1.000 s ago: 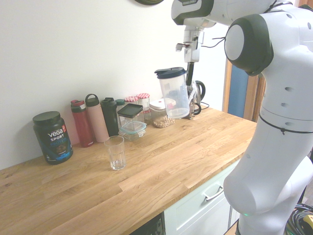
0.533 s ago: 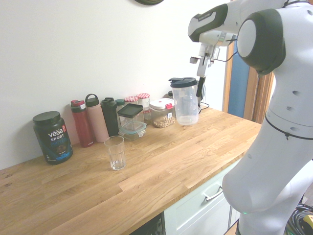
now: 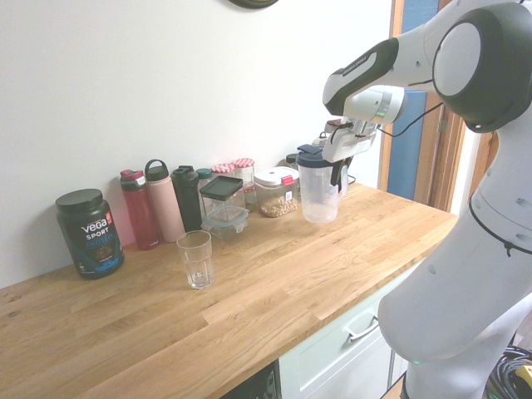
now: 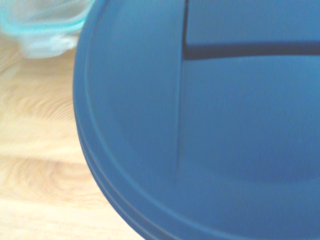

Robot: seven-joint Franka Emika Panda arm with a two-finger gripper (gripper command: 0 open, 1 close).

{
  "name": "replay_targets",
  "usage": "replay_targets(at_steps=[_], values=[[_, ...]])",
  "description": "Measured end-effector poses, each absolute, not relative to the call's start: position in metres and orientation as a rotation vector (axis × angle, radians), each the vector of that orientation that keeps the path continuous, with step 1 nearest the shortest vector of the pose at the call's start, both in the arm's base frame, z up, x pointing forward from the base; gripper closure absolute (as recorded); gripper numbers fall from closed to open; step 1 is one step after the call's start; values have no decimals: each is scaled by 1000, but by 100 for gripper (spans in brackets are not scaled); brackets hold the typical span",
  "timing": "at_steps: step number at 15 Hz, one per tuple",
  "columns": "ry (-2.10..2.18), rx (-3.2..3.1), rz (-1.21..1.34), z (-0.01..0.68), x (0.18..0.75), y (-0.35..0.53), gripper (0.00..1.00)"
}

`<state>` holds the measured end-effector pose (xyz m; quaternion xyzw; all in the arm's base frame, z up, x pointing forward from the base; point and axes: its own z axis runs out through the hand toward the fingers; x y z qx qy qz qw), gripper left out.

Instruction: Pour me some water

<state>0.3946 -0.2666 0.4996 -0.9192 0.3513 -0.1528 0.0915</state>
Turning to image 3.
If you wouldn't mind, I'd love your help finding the black shaker bottle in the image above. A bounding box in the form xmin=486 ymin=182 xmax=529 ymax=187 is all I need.
xmin=170 ymin=165 xmax=204 ymax=234

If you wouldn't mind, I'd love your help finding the black Vega protein tub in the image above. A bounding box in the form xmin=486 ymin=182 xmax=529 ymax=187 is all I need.
xmin=55 ymin=189 xmax=126 ymax=281

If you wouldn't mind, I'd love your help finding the floor cable bundle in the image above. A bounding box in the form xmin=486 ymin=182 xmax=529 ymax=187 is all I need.
xmin=488 ymin=344 xmax=532 ymax=399

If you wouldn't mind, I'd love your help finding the metal drawer bar handle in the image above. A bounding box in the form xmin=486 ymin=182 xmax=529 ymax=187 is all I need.
xmin=343 ymin=315 xmax=380 ymax=342

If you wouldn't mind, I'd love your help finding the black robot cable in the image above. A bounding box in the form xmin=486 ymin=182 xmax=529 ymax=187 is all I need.
xmin=376 ymin=77 xmax=532 ymax=258

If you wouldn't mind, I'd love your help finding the pale kitchen base cabinet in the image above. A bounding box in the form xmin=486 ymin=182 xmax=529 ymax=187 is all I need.
xmin=278 ymin=261 xmax=421 ymax=399

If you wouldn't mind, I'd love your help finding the clear pitcher with blue lid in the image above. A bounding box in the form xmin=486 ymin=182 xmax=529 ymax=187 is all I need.
xmin=295 ymin=144 xmax=350 ymax=224

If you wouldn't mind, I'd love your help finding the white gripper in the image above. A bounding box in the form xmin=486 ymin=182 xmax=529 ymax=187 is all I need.
xmin=322 ymin=122 xmax=377 ymax=187

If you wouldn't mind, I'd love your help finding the jar with red checked lid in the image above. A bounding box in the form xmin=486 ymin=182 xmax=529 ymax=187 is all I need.
xmin=210 ymin=162 xmax=236 ymax=180
xmin=231 ymin=157 xmax=256 ymax=188

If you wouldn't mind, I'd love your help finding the cereal container with white lid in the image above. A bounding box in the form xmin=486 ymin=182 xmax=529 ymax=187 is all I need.
xmin=254 ymin=165 xmax=301 ymax=219

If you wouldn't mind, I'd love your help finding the blue door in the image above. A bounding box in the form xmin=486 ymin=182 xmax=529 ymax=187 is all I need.
xmin=390 ymin=0 xmax=441 ymax=204

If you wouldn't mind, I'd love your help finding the clear faceted drinking glass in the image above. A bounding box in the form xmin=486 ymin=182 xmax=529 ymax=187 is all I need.
xmin=176 ymin=230 xmax=214 ymax=291

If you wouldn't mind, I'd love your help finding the wooden door frame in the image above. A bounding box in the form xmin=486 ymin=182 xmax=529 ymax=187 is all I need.
xmin=377 ymin=0 xmax=500 ymax=217

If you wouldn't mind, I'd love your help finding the square container with dark lid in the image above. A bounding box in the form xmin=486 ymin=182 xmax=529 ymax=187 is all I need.
xmin=199 ymin=175 xmax=245 ymax=219

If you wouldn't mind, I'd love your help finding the dark red water bottle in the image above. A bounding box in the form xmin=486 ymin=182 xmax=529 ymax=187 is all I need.
xmin=119 ymin=168 xmax=161 ymax=252

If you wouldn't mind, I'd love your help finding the dark round wall object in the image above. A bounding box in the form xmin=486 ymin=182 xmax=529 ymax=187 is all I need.
xmin=227 ymin=0 xmax=280 ymax=9

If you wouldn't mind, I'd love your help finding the pink bottle with black cap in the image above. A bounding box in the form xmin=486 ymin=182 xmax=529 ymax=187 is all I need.
xmin=144 ymin=158 xmax=187 ymax=244

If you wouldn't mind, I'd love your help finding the glass food container teal lid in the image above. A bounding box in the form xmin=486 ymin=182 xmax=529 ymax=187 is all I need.
xmin=200 ymin=205 xmax=251 ymax=242

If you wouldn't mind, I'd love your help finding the glass jar with green lid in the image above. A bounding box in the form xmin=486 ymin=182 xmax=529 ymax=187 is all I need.
xmin=195 ymin=167 xmax=214 ymax=193

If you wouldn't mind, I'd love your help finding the black dishwasher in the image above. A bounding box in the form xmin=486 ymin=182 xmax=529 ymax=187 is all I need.
xmin=215 ymin=361 xmax=282 ymax=399

